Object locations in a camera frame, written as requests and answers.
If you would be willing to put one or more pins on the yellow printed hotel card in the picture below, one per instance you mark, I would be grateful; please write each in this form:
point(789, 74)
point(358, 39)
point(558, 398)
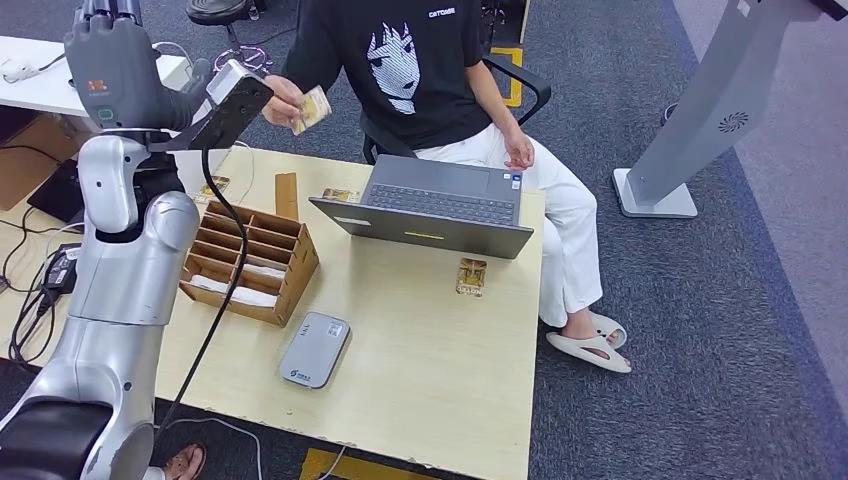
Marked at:
point(471, 277)
point(314, 109)
point(341, 195)
point(215, 189)

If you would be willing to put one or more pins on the black stool chrome base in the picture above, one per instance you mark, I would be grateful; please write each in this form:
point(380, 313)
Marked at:
point(218, 10)

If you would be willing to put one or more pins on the white blank card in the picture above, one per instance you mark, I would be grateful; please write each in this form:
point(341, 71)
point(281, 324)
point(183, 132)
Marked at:
point(257, 298)
point(265, 270)
point(208, 286)

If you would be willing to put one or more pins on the grey kiosk stand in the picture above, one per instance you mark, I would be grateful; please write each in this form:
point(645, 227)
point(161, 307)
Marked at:
point(709, 99)

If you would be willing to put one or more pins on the black router with antennas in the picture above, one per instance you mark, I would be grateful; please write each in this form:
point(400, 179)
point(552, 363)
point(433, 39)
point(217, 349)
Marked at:
point(56, 192)

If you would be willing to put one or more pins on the black office chair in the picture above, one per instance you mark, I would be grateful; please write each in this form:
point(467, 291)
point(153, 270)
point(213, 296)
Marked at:
point(530, 83)

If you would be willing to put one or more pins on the person's left hand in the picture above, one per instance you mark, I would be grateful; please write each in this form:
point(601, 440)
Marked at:
point(518, 152)

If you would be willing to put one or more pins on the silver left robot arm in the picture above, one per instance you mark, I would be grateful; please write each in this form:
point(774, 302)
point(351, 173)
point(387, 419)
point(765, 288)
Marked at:
point(126, 278)

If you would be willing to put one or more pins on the beige slipper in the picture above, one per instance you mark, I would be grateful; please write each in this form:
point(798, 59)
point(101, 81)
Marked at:
point(588, 352)
point(609, 328)

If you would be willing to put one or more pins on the person's left forearm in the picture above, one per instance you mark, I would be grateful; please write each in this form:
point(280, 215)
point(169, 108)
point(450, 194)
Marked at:
point(493, 99)

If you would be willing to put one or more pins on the person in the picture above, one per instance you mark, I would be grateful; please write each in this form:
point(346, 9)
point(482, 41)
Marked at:
point(411, 112)
point(185, 460)

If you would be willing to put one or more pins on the wooden card organiser box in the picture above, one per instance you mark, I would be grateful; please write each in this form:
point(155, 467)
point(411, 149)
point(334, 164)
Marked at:
point(265, 232)

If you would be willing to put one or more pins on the person's right hand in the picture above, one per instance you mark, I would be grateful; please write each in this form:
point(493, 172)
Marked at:
point(281, 99)

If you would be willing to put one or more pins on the grey laptop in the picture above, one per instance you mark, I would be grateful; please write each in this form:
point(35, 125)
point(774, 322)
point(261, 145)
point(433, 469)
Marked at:
point(430, 192)

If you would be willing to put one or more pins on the yellow floor tape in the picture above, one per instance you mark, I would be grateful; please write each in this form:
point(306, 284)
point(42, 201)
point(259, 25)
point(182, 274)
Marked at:
point(358, 469)
point(511, 79)

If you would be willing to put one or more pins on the black power adapter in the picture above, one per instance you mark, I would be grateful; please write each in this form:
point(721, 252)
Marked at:
point(61, 272)

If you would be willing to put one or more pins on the white desk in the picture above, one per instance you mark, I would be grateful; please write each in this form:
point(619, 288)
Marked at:
point(33, 93)

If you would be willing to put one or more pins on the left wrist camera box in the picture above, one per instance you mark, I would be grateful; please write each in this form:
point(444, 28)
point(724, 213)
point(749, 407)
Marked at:
point(232, 99)

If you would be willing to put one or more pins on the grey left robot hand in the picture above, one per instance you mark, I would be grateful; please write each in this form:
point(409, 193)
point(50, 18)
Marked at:
point(119, 73)

